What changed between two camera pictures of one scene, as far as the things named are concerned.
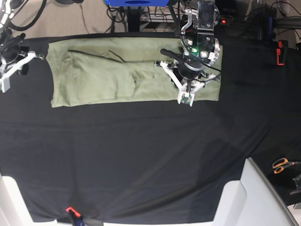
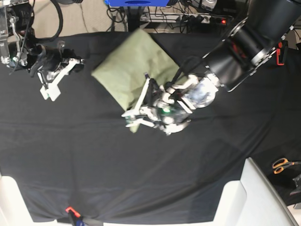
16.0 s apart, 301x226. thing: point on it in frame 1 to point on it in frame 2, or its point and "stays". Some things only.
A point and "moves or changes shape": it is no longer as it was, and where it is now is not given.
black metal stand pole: x=133 y=19 stays
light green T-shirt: x=95 y=71 moves or changes shape
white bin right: x=252 y=200 stays
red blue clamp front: x=76 y=216 stays
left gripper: x=10 y=52 to x=48 y=59
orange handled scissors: x=280 y=164 stays
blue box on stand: x=137 y=3 stays
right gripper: x=190 y=69 to x=166 y=113
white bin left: x=13 y=210 stays
